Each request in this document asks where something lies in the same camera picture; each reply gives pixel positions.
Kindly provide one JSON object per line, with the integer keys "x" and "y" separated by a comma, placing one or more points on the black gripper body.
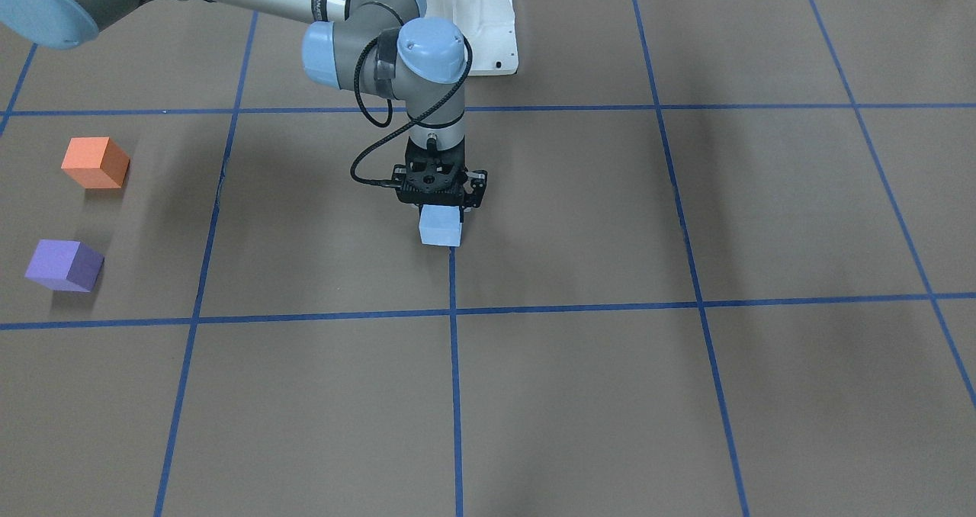
{"x": 477, "y": 187}

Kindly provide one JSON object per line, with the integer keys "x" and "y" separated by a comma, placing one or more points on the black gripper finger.
{"x": 473, "y": 191}

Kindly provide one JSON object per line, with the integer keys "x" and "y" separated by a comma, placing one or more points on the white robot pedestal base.
{"x": 489, "y": 26}

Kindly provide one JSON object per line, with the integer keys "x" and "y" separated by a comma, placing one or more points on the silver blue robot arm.
{"x": 390, "y": 49}

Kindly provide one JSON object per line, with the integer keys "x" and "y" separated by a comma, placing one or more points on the purple foam block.
{"x": 65, "y": 265}

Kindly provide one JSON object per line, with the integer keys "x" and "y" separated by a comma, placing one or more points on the orange foam block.
{"x": 96, "y": 163}

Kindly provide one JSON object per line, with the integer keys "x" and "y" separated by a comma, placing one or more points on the light blue foam block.
{"x": 440, "y": 226}

